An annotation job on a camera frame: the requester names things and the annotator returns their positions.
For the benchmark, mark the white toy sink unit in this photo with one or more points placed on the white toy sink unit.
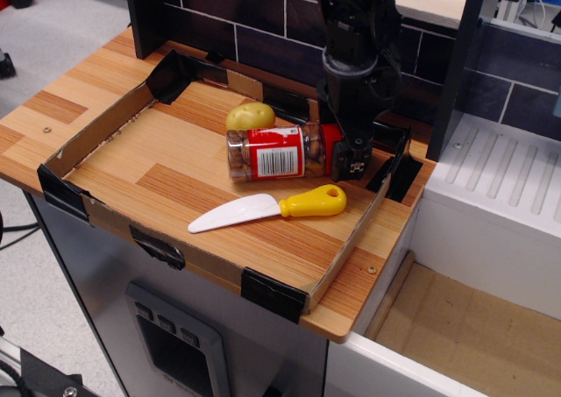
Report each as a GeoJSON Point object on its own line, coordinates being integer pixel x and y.
{"type": "Point", "coordinates": [470, 304]}

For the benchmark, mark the red-lidded spice bottle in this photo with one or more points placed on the red-lidded spice bottle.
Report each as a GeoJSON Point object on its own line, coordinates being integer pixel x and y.
{"type": "Point", "coordinates": [281, 152]}

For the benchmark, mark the yellow toy potato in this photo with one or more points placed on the yellow toy potato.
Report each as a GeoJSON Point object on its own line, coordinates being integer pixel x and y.
{"type": "Point", "coordinates": [250, 116]}

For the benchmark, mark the grey toy oven cabinet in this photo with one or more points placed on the grey toy oven cabinet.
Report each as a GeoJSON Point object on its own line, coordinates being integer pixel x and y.
{"type": "Point", "coordinates": [168, 332]}

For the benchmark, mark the dark left shelf post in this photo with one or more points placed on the dark left shelf post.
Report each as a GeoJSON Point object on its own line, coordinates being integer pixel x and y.
{"type": "Point", "coordinates": [149, 24]}

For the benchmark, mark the dark grey shelf post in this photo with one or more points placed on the dark grey shelf post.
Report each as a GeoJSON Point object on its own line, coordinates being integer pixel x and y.
{"type": "Point", "coordinates": [460, 77]}

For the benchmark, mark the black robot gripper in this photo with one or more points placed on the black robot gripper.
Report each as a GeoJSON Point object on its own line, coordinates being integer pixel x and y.
{"type": "Point", "coordinates": [356, 96]}

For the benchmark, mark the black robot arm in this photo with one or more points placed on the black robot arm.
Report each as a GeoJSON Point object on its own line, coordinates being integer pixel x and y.
{"type": "Point", "coordinates": [359, 33]}

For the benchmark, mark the yellow-handled white toy knife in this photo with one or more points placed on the yellow-handled white toy knife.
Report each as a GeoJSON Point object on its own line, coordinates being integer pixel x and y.
{"type": "Point", "coordinates": [327, 200]}

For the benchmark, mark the cardboard fence with black tape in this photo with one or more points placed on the cardboard fence with black tape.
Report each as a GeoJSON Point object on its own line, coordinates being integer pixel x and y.
{"type": "Point", "coordinates": [155, 160]}

